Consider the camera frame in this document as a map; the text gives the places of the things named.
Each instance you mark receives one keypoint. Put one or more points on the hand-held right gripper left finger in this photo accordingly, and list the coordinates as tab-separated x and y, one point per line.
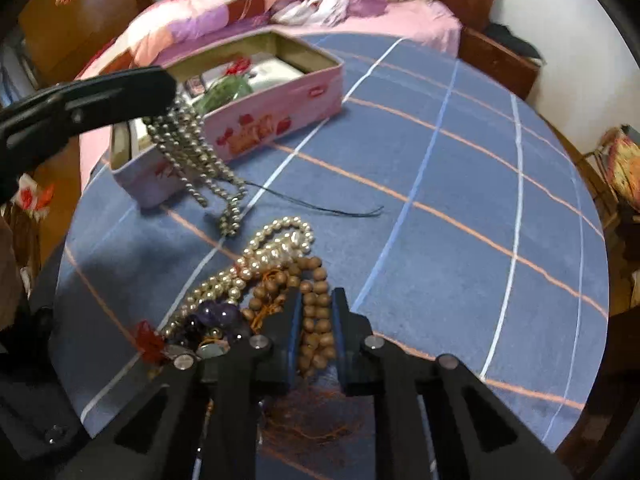
295	335

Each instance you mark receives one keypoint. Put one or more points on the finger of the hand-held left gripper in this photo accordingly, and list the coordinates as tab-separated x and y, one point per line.
100	100

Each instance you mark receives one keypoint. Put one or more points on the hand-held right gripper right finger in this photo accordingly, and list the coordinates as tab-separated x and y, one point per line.
340	332

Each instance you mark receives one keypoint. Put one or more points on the pink tin box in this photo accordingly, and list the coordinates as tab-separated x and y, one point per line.
280	110

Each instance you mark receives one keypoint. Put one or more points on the wooden wardrobe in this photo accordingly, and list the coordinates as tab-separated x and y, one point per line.
85	15

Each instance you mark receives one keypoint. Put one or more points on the blue checked tablecloth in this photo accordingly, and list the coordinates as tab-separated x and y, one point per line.
425	260

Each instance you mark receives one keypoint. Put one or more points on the red floral cloth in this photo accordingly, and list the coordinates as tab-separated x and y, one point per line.
32	192

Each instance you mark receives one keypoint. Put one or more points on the patchwork quilt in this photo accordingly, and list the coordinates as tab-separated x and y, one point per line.
210	10

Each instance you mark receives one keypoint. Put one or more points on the printed paper liner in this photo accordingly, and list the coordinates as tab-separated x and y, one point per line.
275	70

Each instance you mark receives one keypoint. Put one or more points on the wooden chair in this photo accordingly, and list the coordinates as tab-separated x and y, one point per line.
595	175

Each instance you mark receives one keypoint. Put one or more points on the wooden nightstand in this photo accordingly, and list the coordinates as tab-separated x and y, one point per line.
495	70

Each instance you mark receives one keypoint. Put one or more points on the colourful patterned cushion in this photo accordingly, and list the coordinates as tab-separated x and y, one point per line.
625	170

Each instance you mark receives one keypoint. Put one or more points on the dark folded clothes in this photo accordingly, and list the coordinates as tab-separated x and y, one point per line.
515	40

